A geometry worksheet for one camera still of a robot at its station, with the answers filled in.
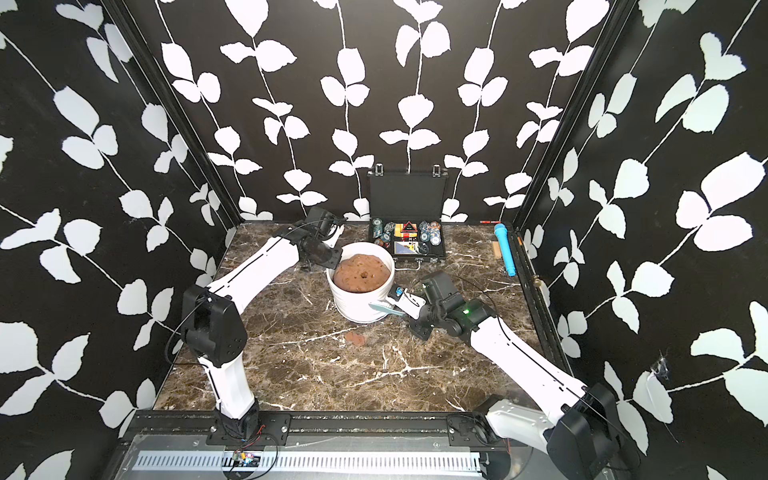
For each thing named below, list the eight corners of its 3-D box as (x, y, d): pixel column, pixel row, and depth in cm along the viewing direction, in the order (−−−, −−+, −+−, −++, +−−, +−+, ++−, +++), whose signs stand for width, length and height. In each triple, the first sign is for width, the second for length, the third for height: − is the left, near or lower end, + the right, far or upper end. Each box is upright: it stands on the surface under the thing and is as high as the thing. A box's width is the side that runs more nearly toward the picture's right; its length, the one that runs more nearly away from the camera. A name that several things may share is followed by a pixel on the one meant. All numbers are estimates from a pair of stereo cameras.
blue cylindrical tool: (508, 276, 106) (510, 272, 104) (493, 227, 122) (494, 223, 120) (520, 276, 106) (522, 272, 104) (504, 227, 122) (506, 223, 120)
